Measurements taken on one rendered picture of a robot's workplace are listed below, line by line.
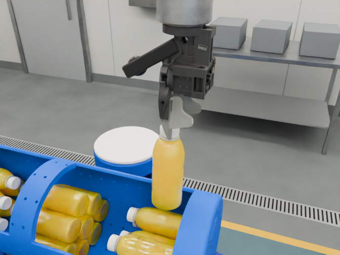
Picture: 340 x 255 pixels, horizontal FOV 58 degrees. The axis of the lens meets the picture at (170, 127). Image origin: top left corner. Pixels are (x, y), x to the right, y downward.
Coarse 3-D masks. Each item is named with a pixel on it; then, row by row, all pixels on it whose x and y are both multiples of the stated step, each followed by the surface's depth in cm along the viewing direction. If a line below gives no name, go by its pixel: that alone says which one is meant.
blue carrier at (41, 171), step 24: (0, 144) 95; (24, 168) 106; (48, 168) 80; (72, 168) 84; (96, 168) 84; (24, 192) 76; (48, 192) 76; (120, 192) 95; (144, 192) 91; (192, 192) 76; (24, 216) 73; (120, 216) 96; (192, 216) 66; (216, 216) 74; (0, 240) 77; (24, 240) 74; (192, 240) 63; (216, 240) 81
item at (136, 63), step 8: (168, 40) 51; (160, 48) 52; (168, 48) 51; (176, 48) 51; (136, 56) 56; (144, 56) 53; (152, 56) 53; (160, 56) 52; (168, 56) 52; (128, 64) 55; (136, 64) 54; (144, 64) 54; (152, 64) 53; (128, 72) 56; (136, 72) 55; (144, 72) 57
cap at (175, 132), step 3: (162, 129) 60; (174, 129) 60; (177, 129) 60; (162, 132) 60; (174, 132) 60; (177, 132) 60; (162, 135) 60; (165, 135) 60; (174, 135) 60; (177, 135) 61
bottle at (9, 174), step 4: (0, 168) 98; (4, 168) 99; (0, 172) 96; (4, 172) 97; (8, 172) 98; (0, 176) 96; (4, 176) 96; (8, 176) 97; (12, 176) 97; (0, 180) 95; (4, 180) 96; (0, 184) 95; (4, 184) 96; (0, 188) 96; (4, 188) 97; (8, 188) 97
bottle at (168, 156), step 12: (156, 144) 62; (168, 144) 60; (180, 144) 61; (156, 156) 61; (168, 156) 60; (180, 156) 61; (156, 168) 62; (168, 168) 61; (180, 168) 62; (156, 180) 63; (168, 180) 62; (180, 180) 64; (156, 192) 64; (168, 192) 63; (180, 192) 65; (156, 204) 65; (168, 204) 64; (180, 204) 67
